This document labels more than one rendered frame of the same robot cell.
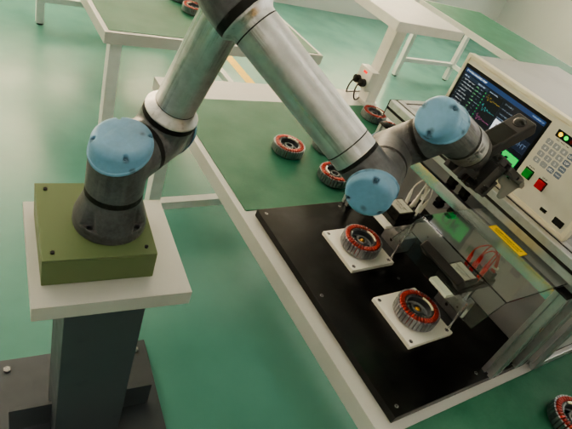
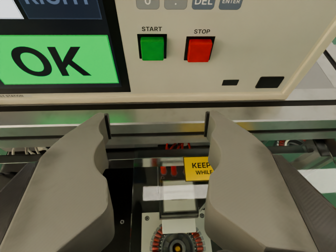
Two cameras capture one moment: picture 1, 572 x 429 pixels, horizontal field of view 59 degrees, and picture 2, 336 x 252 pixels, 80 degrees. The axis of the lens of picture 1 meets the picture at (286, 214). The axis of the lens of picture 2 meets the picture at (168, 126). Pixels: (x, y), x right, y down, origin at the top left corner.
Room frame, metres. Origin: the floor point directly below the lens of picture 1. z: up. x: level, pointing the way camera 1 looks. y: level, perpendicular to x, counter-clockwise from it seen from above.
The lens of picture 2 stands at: (0.95, -0.35, 1.28)
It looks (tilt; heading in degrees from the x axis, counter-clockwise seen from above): 57 degrees down; 307
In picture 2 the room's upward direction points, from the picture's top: 3 degrees clockwise
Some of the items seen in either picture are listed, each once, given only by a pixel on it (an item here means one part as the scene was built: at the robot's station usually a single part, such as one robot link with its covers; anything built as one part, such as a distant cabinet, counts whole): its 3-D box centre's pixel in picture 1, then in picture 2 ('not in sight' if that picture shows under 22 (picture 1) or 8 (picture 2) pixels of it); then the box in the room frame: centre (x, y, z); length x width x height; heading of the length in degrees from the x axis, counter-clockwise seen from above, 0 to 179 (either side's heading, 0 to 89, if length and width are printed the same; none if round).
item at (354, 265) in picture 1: (357, 248); not in sight; (1.12, -0.22, 0.78); 0.15 x 0.15 x 0.01; 43
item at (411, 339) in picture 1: (411, 316); not in sight; (0.94, -0.38, 0.78); 0.15 x 0.15 x 0.01; 43
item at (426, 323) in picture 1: (416, 310); not in sight; (0.94, -0.38, 0.80); 0.11 x 0.11 x 0.04
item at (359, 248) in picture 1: (361, 241); not in sight; (1.12, -0.22, 0.80); 0.11 x 0.11 x 0.04
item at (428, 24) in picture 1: (378, 62); not in sight; (2.09, -0.11, 0.98); 0.37 x 0.35 x 0.46; 43
